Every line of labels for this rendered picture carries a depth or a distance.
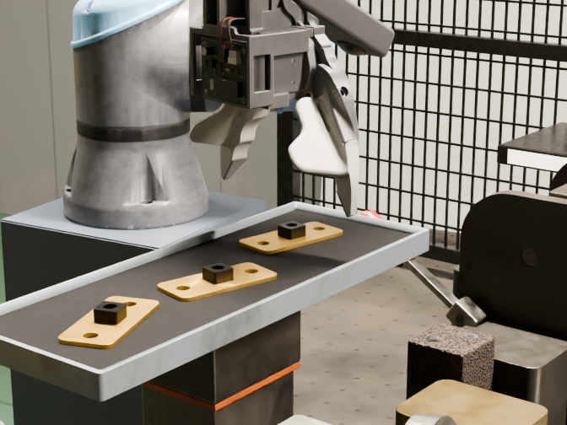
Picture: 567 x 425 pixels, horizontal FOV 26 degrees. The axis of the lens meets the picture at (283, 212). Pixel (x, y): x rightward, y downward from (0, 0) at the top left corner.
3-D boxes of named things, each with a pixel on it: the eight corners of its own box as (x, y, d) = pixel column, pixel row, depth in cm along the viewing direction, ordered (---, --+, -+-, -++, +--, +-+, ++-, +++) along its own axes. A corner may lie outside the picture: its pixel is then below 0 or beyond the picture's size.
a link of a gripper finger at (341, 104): (317, 161, 92) (273, 60, 94) (334, 158, 94) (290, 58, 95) (353, 133, 89) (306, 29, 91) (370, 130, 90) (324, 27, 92)
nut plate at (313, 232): (267, 255, 95) (267, 240, 94) (235, 244, 97) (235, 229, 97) (345, 234, 100) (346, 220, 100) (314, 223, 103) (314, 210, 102)
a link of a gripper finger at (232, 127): (162, 161, 101) (201, 80, 95) (218, 150, 104) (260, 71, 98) (181, 189, 99) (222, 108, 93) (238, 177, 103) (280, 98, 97)
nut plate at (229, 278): (183, 303, 84) (183, 286, 84) (153, 287, 87) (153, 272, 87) (280, 278, 89) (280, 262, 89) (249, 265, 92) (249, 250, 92)
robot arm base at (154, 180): (33, 216, 126) (27, 121, 123) (121, 184, 139) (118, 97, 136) (153, 238, 119) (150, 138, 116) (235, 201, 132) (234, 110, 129)
